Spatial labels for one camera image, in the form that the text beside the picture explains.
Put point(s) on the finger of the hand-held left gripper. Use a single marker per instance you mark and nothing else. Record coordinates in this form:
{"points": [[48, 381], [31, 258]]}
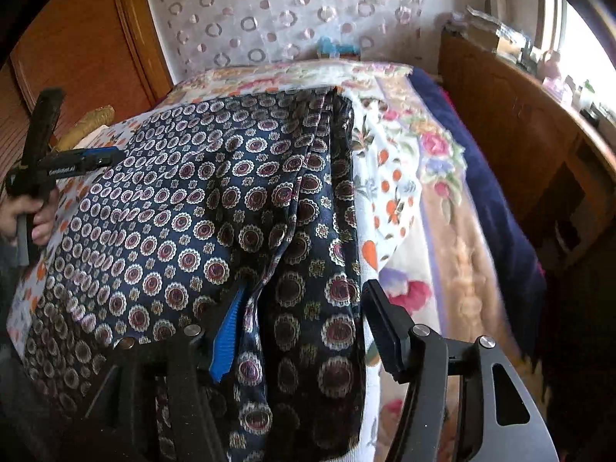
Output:
{"points": [[86, 160]]}

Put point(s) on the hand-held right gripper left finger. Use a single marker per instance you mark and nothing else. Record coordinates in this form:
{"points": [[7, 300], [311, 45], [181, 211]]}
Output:
{"points": [[228, 341]]}

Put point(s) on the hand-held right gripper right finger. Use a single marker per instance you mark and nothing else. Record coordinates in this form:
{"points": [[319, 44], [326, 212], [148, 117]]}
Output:
{"points": [[385, 334]]}

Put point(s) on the navy medallion print pajama shirt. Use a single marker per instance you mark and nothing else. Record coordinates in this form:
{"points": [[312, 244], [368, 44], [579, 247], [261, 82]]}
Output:
{"points": [[168, 231]]}

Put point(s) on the person's left hand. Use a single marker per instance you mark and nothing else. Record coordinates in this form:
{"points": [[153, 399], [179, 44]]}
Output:
{"points": [[44, 221]]}

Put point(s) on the yellow cloth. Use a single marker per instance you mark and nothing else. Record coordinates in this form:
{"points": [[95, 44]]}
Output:
{"points": [[91, 120]]}

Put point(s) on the wooden wardrobe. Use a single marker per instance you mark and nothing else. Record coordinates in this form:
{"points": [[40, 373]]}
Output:
{"points": [[86, 48]]}

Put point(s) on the floral blanket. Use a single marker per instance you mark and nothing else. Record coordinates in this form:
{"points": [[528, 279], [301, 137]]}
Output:
{"points": [[462, 250]]}

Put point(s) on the navy blanket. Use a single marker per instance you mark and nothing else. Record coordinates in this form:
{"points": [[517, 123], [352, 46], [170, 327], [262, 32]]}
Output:
{"points": [[486, 192]]}

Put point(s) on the sheer curtain with circle pattern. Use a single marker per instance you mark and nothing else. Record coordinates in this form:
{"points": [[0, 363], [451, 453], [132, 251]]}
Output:
{"points": [[269, 9]]}

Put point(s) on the long wooden cabinet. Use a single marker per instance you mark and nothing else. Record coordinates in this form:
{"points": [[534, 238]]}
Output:
{"points": [[519, 120]]}

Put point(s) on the blue plastic bag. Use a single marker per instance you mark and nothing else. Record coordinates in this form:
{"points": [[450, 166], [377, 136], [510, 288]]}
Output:
{"points": [[337, 49]]}

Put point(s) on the white bottle with green cap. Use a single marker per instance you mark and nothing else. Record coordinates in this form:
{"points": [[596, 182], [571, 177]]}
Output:
{"points": [[588, 94]]}

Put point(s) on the pink container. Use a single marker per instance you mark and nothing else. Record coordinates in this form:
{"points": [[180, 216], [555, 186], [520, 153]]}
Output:
{"points": [[553, 67]]}

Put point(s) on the stack of papers and boxes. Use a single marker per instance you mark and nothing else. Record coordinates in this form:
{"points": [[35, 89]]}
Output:
{"points": [[486, 24]]}

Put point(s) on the window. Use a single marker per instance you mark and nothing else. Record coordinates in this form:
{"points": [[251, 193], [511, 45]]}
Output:
{"points": [[592, 57]]}

